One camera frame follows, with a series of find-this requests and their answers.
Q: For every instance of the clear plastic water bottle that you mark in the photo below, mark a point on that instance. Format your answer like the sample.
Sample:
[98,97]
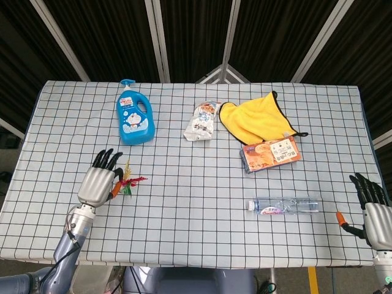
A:
[283,205]

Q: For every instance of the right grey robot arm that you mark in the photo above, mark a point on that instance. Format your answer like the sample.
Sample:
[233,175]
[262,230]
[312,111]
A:
[382,271]

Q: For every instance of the left silver and black robot hand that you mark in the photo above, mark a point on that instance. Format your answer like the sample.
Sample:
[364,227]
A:
[97,180]

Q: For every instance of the orange snack box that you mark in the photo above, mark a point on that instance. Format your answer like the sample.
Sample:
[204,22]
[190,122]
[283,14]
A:
[269,154]

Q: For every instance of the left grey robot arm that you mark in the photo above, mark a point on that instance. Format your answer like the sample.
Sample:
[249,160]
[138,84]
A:
[65,245]

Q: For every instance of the colourful feather shuttlecock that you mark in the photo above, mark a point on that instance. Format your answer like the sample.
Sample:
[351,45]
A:
[130,181]

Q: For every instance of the white grid tablecloth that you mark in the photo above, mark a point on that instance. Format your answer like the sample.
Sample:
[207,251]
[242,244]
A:
[196,214]

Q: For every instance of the white crumpled snack bag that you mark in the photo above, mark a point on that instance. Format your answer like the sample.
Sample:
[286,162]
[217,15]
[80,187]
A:
[201,122]

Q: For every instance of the grey robot torso base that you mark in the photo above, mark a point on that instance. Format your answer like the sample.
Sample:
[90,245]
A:
[183,280]

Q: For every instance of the blue cartoon detergent bottle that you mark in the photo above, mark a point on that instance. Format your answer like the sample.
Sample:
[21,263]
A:
[134,122]

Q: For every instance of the right silver and black robot hand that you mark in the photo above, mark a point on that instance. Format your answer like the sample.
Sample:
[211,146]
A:
[372,203]

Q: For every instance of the yellow microfibre cloth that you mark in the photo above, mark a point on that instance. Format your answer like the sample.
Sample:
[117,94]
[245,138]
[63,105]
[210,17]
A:
[254,118]

